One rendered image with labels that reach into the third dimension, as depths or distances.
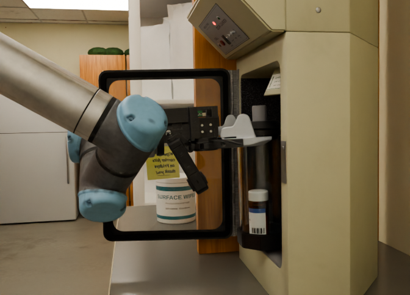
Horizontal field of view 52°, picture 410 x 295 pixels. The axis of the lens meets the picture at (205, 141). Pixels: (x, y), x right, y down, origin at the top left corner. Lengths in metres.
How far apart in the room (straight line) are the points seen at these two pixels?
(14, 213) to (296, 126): 5.29
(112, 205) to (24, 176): 5.06
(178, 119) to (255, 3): 0.24
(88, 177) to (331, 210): 0.40
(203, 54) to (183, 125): 0.31
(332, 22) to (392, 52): 0.51
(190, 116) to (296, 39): 0.23
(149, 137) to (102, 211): 0.16
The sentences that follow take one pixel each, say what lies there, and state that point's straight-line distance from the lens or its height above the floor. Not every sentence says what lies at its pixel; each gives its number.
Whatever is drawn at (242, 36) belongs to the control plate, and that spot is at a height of 1.42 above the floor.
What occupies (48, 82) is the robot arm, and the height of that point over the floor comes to 1.33.
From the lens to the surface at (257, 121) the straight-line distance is 0.79.
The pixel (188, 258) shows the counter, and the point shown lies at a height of 0.94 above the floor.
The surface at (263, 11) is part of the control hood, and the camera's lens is 0.70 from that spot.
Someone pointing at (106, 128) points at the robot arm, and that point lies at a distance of 0.60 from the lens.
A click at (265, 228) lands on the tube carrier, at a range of 0.80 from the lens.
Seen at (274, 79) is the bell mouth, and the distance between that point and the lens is 0.82.
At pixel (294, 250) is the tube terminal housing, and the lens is 0.73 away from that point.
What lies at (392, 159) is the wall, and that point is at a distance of 1.22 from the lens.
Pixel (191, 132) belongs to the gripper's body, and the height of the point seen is 1.25.
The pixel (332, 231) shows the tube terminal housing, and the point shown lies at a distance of 0.75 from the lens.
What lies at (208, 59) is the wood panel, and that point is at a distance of 1.04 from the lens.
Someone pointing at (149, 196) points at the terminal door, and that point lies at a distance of 1.00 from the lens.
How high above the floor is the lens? 1.27
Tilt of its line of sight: 3 degrees down
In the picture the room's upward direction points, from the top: 1 degrees counter-clockwise
